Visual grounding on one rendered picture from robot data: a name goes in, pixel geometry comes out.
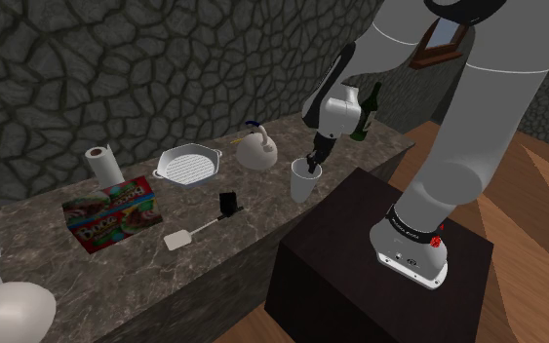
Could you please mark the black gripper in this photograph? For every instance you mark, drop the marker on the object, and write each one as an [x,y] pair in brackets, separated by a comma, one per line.
[322,147]

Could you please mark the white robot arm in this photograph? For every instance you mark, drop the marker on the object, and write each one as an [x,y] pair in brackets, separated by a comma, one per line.
[473,142]

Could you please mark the white paper cup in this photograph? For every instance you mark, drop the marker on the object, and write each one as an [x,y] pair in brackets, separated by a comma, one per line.
[302,184]

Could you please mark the green glass bottle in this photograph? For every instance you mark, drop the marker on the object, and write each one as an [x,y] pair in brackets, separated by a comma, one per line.
[365,122]

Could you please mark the small black box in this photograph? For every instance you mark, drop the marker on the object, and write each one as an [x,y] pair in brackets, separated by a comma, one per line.
[228,203]

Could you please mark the white grill pan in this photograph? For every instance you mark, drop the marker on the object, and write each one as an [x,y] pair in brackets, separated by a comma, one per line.
[189,167]

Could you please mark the dark robot stand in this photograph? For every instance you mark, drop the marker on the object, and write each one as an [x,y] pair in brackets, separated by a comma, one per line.
[350,280]

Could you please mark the wooden framed window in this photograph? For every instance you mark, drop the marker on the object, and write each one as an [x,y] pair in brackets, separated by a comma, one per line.
[438,40]

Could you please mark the white spatula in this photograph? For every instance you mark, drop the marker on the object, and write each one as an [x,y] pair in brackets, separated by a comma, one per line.
[179,238]

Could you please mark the paper towel roll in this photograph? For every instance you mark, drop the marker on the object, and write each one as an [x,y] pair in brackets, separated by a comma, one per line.
[105,166]

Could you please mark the red food box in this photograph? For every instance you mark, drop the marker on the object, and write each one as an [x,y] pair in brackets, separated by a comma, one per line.
[112,213]

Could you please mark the white round teapot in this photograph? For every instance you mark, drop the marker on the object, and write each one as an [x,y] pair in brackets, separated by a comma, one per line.
[7,311]

